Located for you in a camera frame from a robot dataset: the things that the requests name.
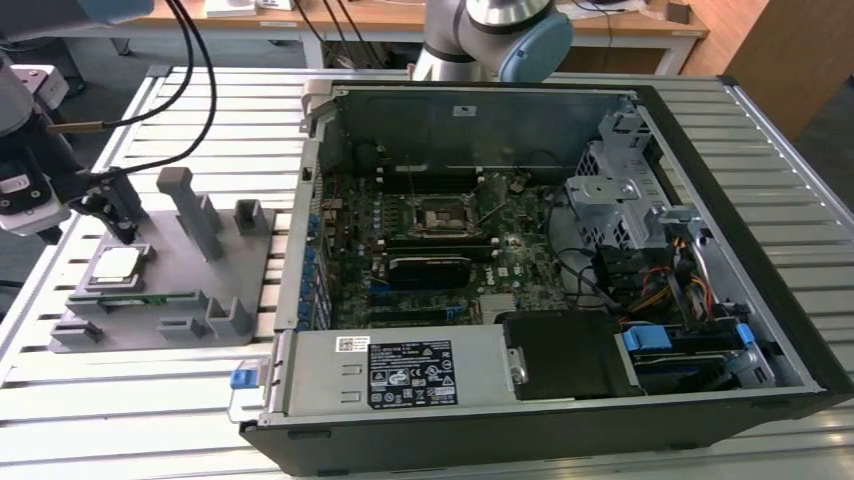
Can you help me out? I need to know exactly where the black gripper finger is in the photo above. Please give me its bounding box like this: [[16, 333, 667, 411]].
[[88, 167, 148, 247], [69, 191, 112, 222]]

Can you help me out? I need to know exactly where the silver square CPU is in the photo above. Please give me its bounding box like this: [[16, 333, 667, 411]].
[[89, 245, 153, 285]]

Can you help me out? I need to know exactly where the metal socket cover frame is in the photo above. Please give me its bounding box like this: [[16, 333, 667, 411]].
[[471, 172, 520, 224]]

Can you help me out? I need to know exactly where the CPU socket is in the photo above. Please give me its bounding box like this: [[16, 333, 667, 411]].
[[410, 193, 483, 239]]

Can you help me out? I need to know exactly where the black mesh waste bin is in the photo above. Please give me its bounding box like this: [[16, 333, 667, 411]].
[[59, 35, 88, 99]]

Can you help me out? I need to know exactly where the green RAM stick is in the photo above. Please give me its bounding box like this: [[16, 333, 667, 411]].
[[97, 294, 169, 307]]

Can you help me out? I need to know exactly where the grey plastic parts rack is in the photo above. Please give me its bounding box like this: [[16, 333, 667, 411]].
[[49, 167, 279, 355]]

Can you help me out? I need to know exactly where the wooden desk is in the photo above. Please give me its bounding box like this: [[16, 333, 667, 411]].
[[65, 0, 335, 44], [299, 0, 710, 76]]

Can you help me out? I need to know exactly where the silver power supply with label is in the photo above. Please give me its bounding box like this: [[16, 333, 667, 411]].
[[263, 324, 528, 416]]

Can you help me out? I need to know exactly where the RAM slot with white clips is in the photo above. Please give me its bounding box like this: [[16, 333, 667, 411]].
[[376, 166, 483, 174], [383, 239, 500, 247], [376, 175, 483, 183], [383, 250, 500, 258]]

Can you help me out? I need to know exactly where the black graphics card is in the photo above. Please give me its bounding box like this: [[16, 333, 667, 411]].
[[384, 255, 474, 292]]

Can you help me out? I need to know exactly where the black expansion slot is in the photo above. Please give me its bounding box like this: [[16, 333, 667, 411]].
[[368, 308, 459, 325]]

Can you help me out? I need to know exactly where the small silver heatsink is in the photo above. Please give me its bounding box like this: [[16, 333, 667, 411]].
[[478, 293, 519, 321]]

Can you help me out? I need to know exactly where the green motherboard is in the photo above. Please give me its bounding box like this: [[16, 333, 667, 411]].
[[312, 167, 575, 331]]

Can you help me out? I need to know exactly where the black open PC case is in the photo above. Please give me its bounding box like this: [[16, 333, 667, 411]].
[[237, 77, 854, 479]]

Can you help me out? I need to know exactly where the silver metal drive cage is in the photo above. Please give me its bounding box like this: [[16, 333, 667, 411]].
[[563, 110, 722, 254]]

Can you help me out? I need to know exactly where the hard disk in blue carrier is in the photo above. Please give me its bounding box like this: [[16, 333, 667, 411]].
[[616, 322, 746, 396]]

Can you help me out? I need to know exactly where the wooden cabinet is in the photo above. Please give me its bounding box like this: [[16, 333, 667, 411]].
[[679, 0, 854, 141]]

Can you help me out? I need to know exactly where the black camera cable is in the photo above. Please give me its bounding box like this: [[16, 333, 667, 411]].
[[45, 0, 201, 134]]

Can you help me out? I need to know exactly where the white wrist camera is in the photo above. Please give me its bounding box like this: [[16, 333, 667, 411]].
[[0, 158, 73, 237]]

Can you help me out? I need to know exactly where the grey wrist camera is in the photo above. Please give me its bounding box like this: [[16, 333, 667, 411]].
[[11, 66, 69, 109]]

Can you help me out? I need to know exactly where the grey metal case handle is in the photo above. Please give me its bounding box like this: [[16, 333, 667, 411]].
[[299, 79, 335, 136]]

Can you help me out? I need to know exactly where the yellow and red wire bundle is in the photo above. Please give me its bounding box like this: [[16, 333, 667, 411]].
[[616, 267, 712, 321]]

